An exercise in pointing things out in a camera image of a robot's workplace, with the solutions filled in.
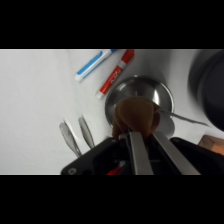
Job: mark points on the black bowl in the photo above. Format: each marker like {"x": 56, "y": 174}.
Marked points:
{"x": 213, "y": 90}

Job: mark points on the stainless steel bowl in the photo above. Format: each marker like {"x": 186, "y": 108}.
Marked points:
{"x": 140, "y": 87}

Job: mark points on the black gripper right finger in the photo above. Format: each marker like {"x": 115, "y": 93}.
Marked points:
{"x": 173, "y": 155}

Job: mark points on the blue white marker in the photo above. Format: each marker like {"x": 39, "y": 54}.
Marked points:
{"x": 91, "y": 66}

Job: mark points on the red white marker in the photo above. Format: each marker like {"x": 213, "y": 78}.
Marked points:
{"x": 113, "y": 78}

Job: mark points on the silver metal spoon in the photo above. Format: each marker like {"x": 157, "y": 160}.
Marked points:
{"x": 183, "y": 117}

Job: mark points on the metal tongs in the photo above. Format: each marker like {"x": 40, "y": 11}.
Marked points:
{"x": 71, "y": 136}

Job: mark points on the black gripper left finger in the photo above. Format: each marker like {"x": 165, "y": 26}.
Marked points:
{"x": 140, "y": 153}

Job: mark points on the brown potato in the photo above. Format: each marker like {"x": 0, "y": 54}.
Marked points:
{"x": 135, "y": 113}

